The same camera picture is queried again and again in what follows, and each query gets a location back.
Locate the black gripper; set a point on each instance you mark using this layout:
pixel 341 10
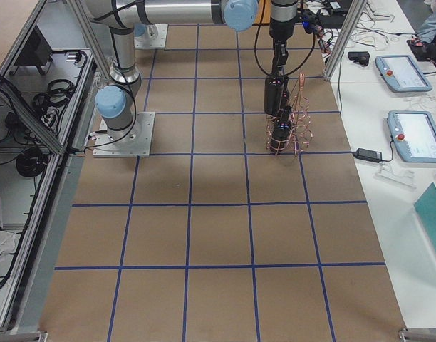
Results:
pixel 281 31

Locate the dark wine bottle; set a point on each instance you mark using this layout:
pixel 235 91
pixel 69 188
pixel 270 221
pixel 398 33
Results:
pixel 281 130
pixel 275 94

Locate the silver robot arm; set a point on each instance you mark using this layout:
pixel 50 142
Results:
pixel 121 17

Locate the black device on table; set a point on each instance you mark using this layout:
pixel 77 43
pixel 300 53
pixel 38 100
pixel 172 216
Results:
pixel 360 57

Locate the grey teach pendant upper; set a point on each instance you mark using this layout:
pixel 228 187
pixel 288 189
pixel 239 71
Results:
pixel 402 74

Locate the grey teach pendant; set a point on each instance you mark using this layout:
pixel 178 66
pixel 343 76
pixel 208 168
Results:
pixel 413 134
pixel 402 74

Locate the black power adapter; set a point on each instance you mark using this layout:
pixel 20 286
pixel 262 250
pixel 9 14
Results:
pixel 368 155

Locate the grey teach pendant lower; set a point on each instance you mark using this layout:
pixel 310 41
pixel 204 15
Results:
pixel 413 134

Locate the clear acrylic holder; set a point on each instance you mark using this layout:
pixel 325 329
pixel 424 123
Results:
pixel 404 177

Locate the teal board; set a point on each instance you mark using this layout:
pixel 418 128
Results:
pixel 426 210

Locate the copper wire bottle basket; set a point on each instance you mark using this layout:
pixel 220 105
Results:
pixel 300 135

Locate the aluminium frame post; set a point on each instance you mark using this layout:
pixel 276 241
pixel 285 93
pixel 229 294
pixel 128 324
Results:
pixel 348 27

